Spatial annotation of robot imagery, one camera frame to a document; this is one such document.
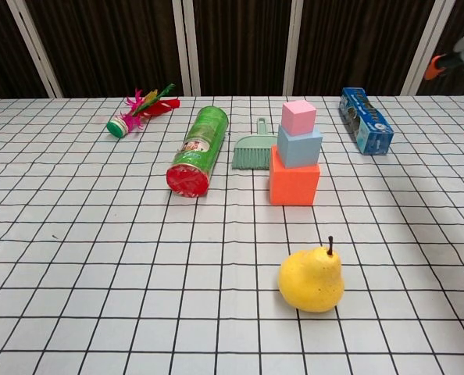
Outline white black checkered tablecloth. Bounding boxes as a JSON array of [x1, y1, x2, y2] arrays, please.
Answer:
[[0, 95, 464, 375]]

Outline orange foam cube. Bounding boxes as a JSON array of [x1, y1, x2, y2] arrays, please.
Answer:
[[269, 145, 321, 206]]

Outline green chip can red lid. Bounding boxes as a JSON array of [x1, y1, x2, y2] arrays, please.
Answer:
[[166, 105, 230, 198]]

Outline dark folding screen white frame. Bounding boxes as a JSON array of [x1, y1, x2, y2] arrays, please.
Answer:
[[0, 0, 464, 98]]

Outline yellow pear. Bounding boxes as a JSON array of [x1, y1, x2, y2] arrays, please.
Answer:
[[277, 235, 345, 314]]

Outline light blue foam cube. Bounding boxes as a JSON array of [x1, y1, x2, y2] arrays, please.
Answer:
[[277, 123, 323, 169]]

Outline pink feather shuttlecock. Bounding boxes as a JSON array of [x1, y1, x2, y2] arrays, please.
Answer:
[[106, 82, 181, 138]]

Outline small pink cube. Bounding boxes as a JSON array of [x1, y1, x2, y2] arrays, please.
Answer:
[[281, 100, 317, 136]]

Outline long blue cardboard box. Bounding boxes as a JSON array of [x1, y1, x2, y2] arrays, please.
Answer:
[[339, 87, 395, 156]]

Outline mint green mini broom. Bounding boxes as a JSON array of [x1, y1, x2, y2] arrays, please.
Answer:
[[231, 117, 279, 170]]

